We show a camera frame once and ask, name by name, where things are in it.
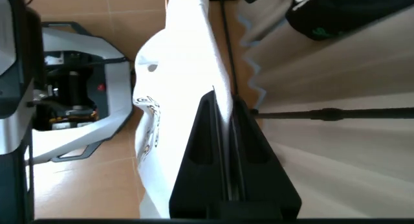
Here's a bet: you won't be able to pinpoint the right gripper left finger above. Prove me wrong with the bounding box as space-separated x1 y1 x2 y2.
169 90 230 219

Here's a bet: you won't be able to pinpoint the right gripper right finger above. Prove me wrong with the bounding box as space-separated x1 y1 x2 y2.
229 94 302 219

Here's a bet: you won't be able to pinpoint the white garment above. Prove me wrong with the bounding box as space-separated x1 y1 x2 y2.
132 0 234 219

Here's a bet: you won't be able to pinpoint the black shorts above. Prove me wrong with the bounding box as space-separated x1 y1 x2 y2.
232 0 414 41

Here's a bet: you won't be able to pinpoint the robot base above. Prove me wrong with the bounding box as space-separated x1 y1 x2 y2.
0 0 135 224

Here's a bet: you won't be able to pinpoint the black clothes rack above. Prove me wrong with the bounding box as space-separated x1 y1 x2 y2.
208 0 414 122

